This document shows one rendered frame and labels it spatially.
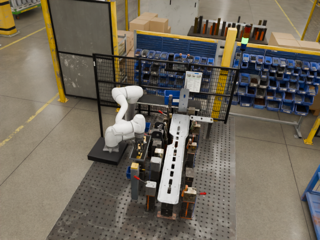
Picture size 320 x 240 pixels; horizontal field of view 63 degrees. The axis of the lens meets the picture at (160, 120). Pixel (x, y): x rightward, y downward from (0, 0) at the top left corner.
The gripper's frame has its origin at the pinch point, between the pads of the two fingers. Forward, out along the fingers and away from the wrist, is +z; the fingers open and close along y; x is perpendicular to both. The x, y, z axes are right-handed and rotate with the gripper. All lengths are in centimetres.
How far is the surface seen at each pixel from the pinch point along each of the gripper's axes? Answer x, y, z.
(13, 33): 577, -544, 114
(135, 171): -16.8, 0.4, 8.1
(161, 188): -20.8, 25.6, 19.9
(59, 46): 244, -202, 6
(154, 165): -0.9, 14.7, 13.6
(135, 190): -16.2, 0.2, 34.2
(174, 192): -22.8, 37.1, 19.9
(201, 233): -39, 66, 50
